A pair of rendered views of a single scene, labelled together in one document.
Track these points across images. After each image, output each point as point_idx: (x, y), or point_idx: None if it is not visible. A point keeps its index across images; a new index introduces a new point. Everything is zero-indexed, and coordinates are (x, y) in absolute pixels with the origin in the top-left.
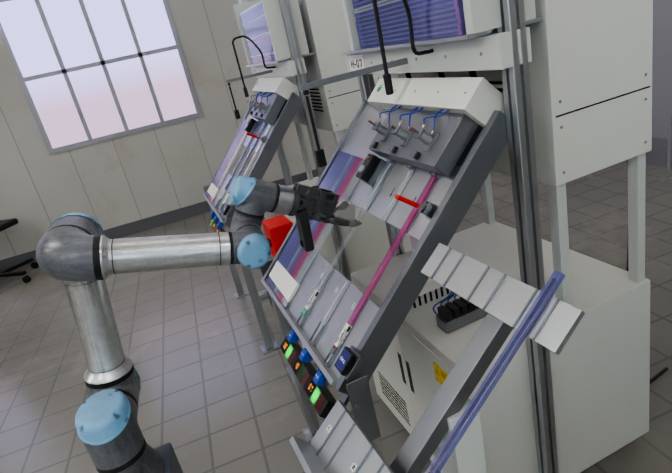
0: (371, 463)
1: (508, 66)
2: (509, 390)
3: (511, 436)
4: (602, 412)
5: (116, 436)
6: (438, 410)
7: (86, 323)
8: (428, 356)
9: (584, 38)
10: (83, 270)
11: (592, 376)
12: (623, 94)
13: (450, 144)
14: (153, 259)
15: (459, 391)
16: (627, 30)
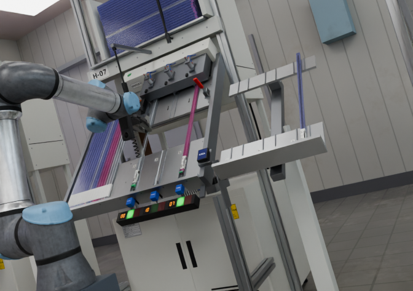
0: (268, 141)
1: (221, 29)
2: (262, 210)
3: (271, 244)
4: (295, 242)
5: (71, 218)
6: (277, 125)
7: (12, 152)
8: (211, 208)
9: (233, 37)
10: (49, 79)
11: (284, 215)
12: (249, 67)
13: (205, 63)
14: (83, 88)
15: (281, 114)
16: (242, 42)
